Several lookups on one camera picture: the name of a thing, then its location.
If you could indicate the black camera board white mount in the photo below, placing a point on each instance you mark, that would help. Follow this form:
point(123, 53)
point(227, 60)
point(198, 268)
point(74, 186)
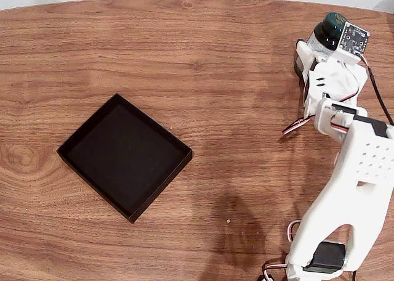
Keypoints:
point(354, 39)

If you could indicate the green-capped dark pill bottle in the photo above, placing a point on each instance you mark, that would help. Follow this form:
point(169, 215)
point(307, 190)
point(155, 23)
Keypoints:
point(332, 25)

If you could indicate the shallow black cardboard box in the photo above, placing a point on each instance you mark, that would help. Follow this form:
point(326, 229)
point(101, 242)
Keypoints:
point(123, 157)

